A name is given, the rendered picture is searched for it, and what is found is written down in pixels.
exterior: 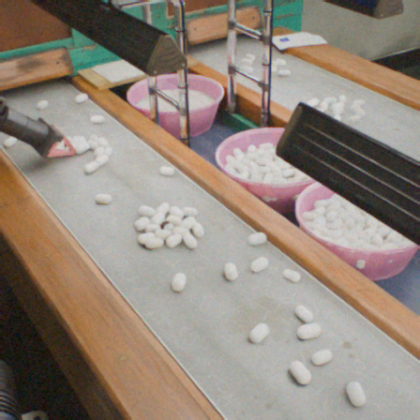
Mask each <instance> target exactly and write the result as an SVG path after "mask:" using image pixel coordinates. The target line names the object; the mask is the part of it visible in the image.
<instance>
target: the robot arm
mask: <svg viewBox="0 0 420 420"><path fill-rule="evenodd" d="M6 102H7V100H6V99H4V98H3V97H0V132H2V133H4V134H7V135H8V136H10V137H12V138H15V139H17V140H19V141H21V142H23V143H26V144H29V145H30V146H31V147H32V148H34V149H35V150H36V151H37V152H38V153H39V154H40V155H41V156H42V157H44V158H50V157H58V156H73V155H74V154H75V152H76V149H75V148H74V147H73V146H72V144H71V143H70V142H69V141H68V139H67V138H66V136H65V135H64V134H63V133H62V132H61V131H60V130H59V129H58V127H57V126H56V125H54V124H49V123H48V122H47V121H46V120H45V119H44V118H42V117H39V118H38V120H37V119H34V118H32V117H30V116H28V115H26V114H23V113H21V112H18V111H16V110H14V109H12V108H10V107H9V106H8V105H6ZM61 141H63V142H64V143H65V145H66V146H67V147H68V148H69V149H68V150H63V149H56V148H55V147H56V145H57V144H58V143H61Z"/></svg>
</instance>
